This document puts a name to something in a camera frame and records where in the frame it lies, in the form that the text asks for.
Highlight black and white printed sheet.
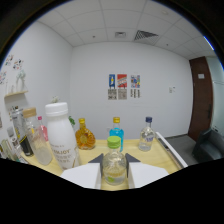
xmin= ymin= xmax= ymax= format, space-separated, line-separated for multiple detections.
xmin=117 ymin=87 xmax=128 ymax=100
xmin=107 ymin=88 xmax=118 ymax=101

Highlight clear bottle with blue cap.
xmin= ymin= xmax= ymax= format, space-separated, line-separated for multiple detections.
xmin=137 ymin=116 xmax=157 ymax=153

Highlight large ceiling vent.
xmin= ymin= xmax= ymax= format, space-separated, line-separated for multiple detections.
xmin=133 ymin=29 xmax=159 ymax=43

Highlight small pink bottle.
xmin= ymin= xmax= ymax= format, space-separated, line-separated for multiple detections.
xmin=37 ymin=115 xmax=49 ymax=143

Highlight green potted plant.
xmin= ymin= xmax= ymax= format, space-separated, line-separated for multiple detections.
xmin=68 ymin=115 xmax=76 ymax=128

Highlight small ceiling vent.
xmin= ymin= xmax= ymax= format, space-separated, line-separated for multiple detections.
xmin=114 ymin=31 xmax=127 ymax=39

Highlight black and yellow tall can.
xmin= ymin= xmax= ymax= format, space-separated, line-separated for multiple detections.
xmin=10 ymin=106 xmax=35 ymax=157

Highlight two-tier wooden shelf rack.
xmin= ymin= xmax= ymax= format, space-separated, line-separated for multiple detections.
xmin=20 ymin=131 xmax=189 ymax=191

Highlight glass jar with wooden lid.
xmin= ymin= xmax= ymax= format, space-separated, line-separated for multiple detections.
xmin=22 ymin=107 xmax=54 ymax=166

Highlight white sheet with black bars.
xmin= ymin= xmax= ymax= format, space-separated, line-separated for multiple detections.
xmin=130 ymin=88 xmax=141 ymax=99

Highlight black sofa chair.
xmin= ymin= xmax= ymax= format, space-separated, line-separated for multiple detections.
xmin=191 ymin=128 xmax=224 ymax=164

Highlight clear bottle with green cap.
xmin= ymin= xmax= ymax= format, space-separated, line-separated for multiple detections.
xmin=101 ymin=135 xmax=128 ymax=186

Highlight ceiling light strip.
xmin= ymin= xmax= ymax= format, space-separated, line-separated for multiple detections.
xmin=203 ymin=35 xmax=215 ymax=51

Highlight multicoloured wall poster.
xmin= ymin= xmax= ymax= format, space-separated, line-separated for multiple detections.
xmin=130 ymin=74 xmax=141 ymax=89

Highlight wooden wall shelf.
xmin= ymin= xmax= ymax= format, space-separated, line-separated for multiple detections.
xmin=3 ymin=90 xmax=29 ymax=100

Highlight blue wall poster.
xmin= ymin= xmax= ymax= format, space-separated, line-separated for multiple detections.
xmin=108 ymin=73 xmax=116 ymax=89

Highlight red wall poster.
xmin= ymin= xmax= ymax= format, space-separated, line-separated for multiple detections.
xmin=116 ymin=73 xmax=128 ymax=89

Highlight amber round liquor bottle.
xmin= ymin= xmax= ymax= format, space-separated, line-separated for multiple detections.
xmin=74 ymin=117 xmax=97 ymax=150

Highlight large white milk bottle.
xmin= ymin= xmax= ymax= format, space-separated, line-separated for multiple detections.
xmin=44 ymin=101 xmax=81 ymax=170

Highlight colourful wall stickers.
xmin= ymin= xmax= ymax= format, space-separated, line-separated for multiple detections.
xmin=3 ymin=54 xmax=24 ymax=71

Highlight light blue bottle yellow cap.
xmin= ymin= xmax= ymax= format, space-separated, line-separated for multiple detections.
xmin=109 ymin=116 xmax=125 ymax=153

